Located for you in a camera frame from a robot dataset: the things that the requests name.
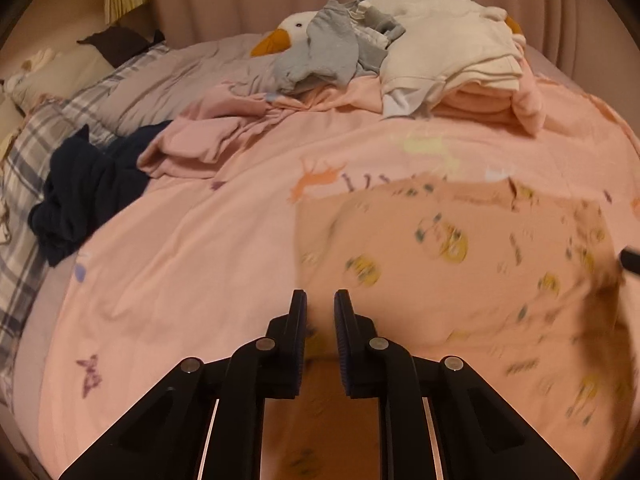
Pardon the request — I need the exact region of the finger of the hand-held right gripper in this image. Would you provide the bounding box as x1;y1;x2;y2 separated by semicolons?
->
619;246;640;276

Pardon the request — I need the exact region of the light grey garment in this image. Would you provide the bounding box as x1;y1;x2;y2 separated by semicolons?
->
274;9;362;95

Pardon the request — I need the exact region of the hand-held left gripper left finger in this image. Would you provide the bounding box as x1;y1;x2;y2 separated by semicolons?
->
59;289;308;480

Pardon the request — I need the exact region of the cream pillow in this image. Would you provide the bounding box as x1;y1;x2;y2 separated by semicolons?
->
4;47;117;113

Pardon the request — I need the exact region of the cream sweatshirt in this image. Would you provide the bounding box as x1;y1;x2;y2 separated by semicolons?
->
359;0;527;120

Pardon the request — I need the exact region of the white goose plush toy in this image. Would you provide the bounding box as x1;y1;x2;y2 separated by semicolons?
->
250;12;321;58

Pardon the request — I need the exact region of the crumpled pink garment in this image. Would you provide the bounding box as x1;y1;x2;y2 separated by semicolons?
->
136;81;383;181

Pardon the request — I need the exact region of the brown pillow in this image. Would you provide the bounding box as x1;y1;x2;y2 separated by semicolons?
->
76;25;166;69

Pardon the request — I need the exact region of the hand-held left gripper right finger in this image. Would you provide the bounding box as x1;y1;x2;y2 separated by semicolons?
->
334;288;576;480

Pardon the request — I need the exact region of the peach cartoon-print garment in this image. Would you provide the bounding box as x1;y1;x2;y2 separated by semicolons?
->
260;172;638;480

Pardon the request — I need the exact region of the grey duvet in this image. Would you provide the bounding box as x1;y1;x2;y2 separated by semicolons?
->
84;32;281;137

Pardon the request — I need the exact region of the navy garment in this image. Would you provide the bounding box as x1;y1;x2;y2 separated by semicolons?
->
27;120;175;267

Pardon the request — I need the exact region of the dark grey garment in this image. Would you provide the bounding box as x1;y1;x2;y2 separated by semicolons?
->
320;0;407;75

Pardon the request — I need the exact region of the pink printed bed blanket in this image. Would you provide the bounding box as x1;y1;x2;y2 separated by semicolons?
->
39;72;640;480

